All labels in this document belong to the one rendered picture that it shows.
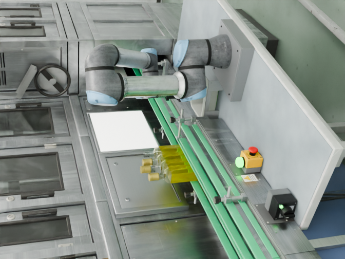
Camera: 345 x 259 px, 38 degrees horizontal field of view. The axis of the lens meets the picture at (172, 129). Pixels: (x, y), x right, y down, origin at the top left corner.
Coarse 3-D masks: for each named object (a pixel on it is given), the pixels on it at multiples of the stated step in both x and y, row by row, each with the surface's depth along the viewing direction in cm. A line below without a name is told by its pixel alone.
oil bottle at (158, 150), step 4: (156, 148) 238; (160, 148) 238; (164, 148) 238; (168, 148) 238; (172, 148) 239; (176, 148) 239; (180, 148) 239; (156, 152) 236; (160, 152) 235; (164, 152) 236; (168, 152) 236; (172, 152) 237; (156, 156) 236
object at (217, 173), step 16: (192, 128) 236; (192, 144) 223; (208, 144) 224; (208, 160) 214; (224, 176) 205; (224, 192) 196; (240, 208) 189; (240, 224) 181; (256, 224) 182; (256, 240) 175; (256, 256) 168; (272, 256) 168
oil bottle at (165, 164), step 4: (164, 160) 229; (168, 160) 230; (172, 160) 230; (176, 160) 230; (180, 160) 231; (184, 160) 231; (160, 164) 228; (164, 164) 227; (168, 164) 227; (172, 164) 227; (176, 164) 227; (180, 164) 228; (184, 164) 228; (188, 164) 229; (164, 168) 226
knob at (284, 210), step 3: (285, 207) 179; (288, 207) 179; (282, 210) 179; (285, 210) 178; (288, 210) 178; (291, 210) 178; (282, 213) 179; (285, 213) 178; (288, 213) 178; (291, 213) 179; (285, 216) 177; (288, 216) 177; (291, 216) 178; (294, 216) 178
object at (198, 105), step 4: (192, 100) 258; (196, 100) 258; (200, 100) 259; (204, 100) 240; (192, 104) 258; (196, 104) 258; (200, 104) 258; (204, 104) 241; (196, 108) 255; (200, 108) 255; (196, 112) 252; (200, 112) 252; (200, 116) 248
